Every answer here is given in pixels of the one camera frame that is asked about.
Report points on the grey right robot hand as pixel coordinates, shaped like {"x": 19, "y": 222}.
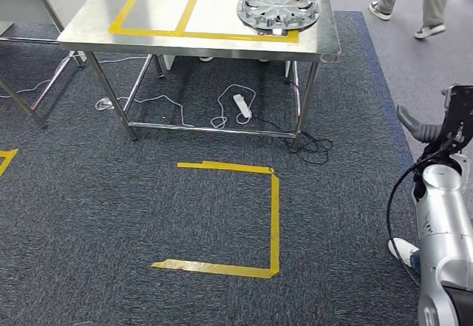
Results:
{"x": 421, "y": 133}

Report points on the silver wheel hubcap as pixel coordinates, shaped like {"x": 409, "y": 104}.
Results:
{"x": 277, "y": 8}

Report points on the stainless steel workbench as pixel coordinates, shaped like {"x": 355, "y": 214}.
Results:
{"x": 148, "y": 44}

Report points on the yellow floor tape outline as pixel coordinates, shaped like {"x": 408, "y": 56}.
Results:
{"x": 274, "y": 216}

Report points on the white power strip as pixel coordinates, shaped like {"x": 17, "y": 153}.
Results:
{"x": 243, "y": 107}

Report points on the large yellow tape square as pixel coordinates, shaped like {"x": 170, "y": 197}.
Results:
{"x": 222, "y": 36}

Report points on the small yellow tape square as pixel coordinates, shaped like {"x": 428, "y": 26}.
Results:
{"x": 121, "y": 15}

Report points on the white side table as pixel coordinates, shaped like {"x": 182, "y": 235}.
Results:
{"x": 22, "y": 0}

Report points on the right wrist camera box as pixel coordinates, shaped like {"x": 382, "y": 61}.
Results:
{"x": 460, "y": 113}

